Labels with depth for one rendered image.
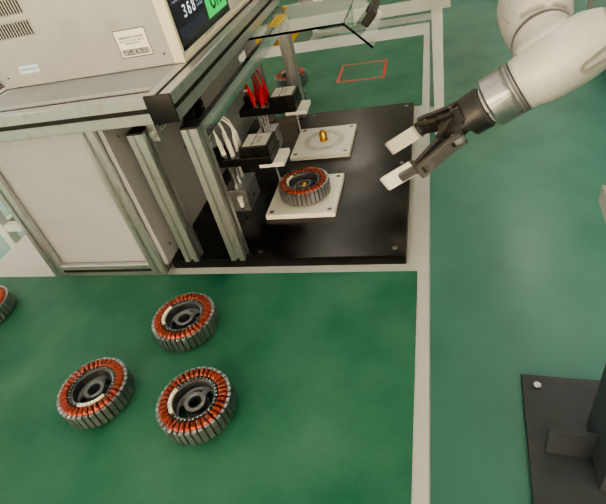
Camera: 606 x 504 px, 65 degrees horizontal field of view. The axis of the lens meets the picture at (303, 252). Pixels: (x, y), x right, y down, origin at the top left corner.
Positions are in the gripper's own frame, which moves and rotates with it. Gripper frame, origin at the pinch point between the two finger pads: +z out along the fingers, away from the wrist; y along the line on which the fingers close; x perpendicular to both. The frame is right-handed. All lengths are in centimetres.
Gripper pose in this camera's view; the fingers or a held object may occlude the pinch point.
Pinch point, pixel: (391, 163)
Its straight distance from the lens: 99.0
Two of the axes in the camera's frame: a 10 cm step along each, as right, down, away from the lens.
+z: -7.3, 4.0, 5.5
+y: 1.9, -6.5, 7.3
